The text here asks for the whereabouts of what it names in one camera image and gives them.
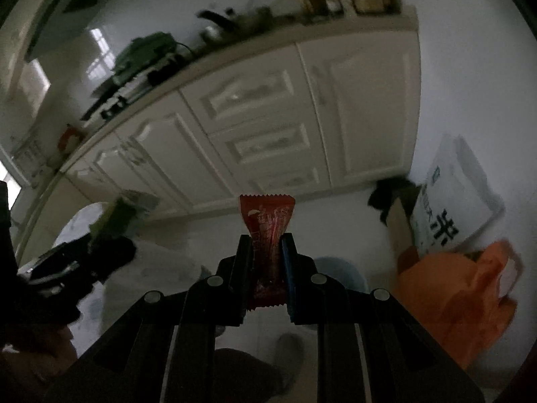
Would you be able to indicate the red and white container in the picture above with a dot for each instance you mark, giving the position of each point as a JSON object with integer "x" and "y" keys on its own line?
{"x": 69, "y": 135}

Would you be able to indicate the blue trash bin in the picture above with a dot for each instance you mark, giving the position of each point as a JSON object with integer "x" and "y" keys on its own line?
{"x": 342, "y": 275}

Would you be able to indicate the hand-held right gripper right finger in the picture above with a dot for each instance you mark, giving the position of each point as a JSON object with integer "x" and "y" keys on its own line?
{"x": 288, "y": 277}

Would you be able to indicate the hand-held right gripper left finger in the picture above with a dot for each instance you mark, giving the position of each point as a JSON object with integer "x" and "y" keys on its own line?
{"x": 245, "y": 277}

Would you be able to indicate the white printed sack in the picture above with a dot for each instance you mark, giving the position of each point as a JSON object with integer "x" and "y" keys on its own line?
{"x": 453, "y": 201}

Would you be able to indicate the metal kettle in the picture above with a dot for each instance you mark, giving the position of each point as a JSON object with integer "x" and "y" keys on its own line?
{"x": 218, "y": 25}

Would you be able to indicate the orange plastic bag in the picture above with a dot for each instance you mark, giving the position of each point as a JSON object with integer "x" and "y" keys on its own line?
{"x": 453, "y": 298}

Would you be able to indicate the white kitchen cabinets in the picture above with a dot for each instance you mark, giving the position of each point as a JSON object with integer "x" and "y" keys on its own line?
{"x": 251, "y": 100}

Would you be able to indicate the red snack wrapper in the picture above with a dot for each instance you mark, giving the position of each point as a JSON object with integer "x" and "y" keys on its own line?
{"x": 266, "y": 222}

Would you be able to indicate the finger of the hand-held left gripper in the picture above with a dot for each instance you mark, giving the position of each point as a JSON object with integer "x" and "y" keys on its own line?
{"x": 115, "y": 256}

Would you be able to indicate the cardboard box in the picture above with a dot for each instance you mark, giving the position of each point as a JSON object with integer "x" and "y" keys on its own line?
{"x": 400, "y": 226}

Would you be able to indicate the green snack packet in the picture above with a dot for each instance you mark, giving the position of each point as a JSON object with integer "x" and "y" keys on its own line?
{"x": 121, "y": 214}

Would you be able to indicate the black stove top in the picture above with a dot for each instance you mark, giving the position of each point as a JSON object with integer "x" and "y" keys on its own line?
{"x": 134, "y": 88}

